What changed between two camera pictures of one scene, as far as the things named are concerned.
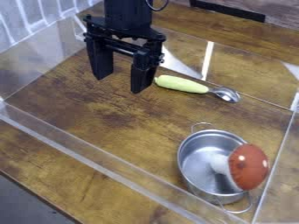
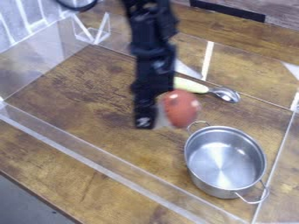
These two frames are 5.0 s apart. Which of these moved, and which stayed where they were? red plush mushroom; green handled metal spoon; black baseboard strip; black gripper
Moved: black gripper; red plush mushroom
Stayed: black baseboard strip; green handled metal spoon
